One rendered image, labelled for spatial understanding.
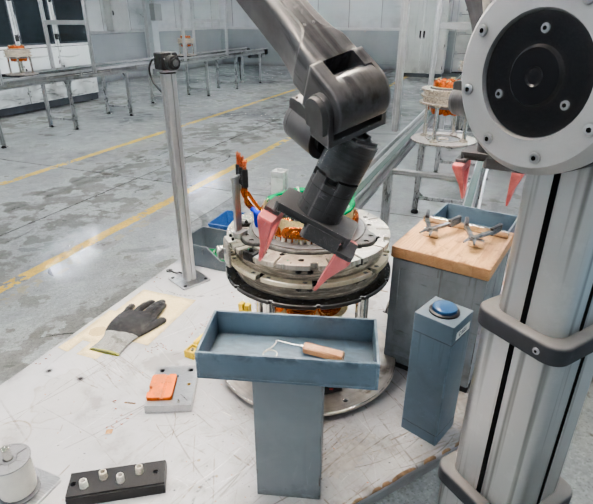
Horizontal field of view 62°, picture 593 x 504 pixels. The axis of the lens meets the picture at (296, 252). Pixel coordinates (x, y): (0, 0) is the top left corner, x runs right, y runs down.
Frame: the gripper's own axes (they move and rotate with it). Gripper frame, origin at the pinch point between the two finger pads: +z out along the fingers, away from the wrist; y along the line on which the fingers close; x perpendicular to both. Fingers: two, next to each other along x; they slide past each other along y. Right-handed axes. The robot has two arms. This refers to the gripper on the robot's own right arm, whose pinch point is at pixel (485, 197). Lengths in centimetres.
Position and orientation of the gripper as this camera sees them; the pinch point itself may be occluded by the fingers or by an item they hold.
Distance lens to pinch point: 103.2
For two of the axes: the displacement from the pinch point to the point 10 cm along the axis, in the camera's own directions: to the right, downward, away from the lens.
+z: 0.1, 9.0, 4.3
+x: -5.2, 3.7, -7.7
